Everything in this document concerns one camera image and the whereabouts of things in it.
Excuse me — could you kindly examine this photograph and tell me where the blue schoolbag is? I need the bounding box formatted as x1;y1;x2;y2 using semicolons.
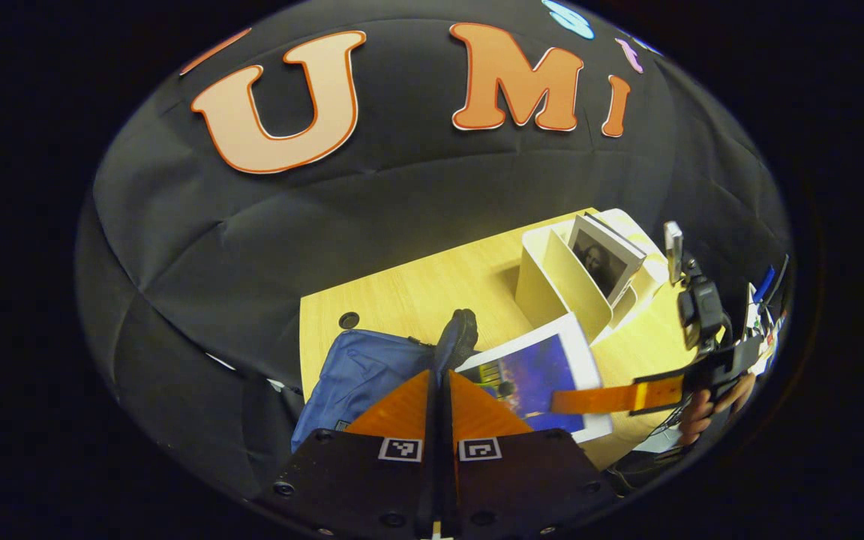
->
291;309;523;455

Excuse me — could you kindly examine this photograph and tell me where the blue marker pen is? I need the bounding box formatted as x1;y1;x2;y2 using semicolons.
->
751;266;776;305

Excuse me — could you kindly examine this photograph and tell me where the white bookshelf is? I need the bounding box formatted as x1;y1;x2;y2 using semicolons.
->
514;208;673;346

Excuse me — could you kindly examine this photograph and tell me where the blue cover book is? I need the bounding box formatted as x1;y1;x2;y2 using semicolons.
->
456;313;614;443

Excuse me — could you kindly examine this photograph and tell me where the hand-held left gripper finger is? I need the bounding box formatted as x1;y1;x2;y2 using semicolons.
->
439;369;620;537
256;369;440;537

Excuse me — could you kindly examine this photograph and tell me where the bundle of cables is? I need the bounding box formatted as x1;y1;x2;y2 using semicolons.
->
604;405;703;492

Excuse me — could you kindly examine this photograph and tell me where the white portrait cover book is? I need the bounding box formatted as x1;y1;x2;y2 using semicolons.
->
567;212;648;307

